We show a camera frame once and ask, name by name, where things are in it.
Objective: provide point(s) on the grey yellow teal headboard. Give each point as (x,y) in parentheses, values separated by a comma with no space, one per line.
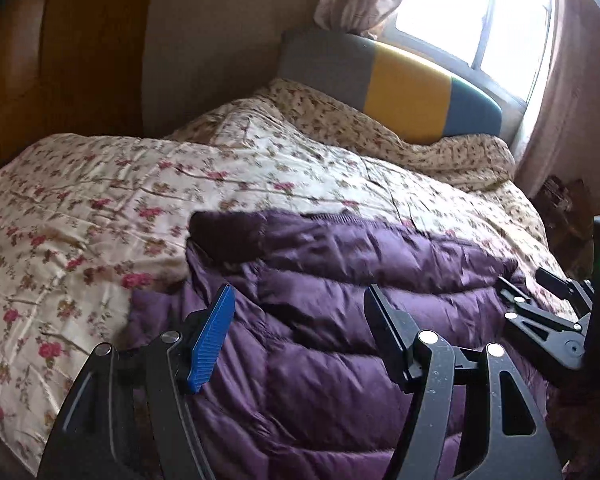
(405,90)

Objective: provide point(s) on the beige small-floral pillow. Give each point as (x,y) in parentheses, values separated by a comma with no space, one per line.
(340,120)

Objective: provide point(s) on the wooden side table with clutter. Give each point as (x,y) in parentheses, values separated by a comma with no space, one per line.
(572,220)

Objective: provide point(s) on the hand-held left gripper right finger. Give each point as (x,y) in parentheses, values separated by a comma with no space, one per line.
(387,332)

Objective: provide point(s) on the cream floral bedspread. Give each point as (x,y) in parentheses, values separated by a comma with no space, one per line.
(105,200)

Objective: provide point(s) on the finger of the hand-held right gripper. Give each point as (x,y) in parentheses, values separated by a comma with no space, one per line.
(567,290)
(545,332)

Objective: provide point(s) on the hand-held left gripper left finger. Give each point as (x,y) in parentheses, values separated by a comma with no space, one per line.
(212,340)

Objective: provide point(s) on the brown wooden wardrobe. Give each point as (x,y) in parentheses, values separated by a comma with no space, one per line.
(55,60)

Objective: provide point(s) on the purple puffer jacket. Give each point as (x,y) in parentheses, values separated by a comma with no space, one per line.
(330,310)

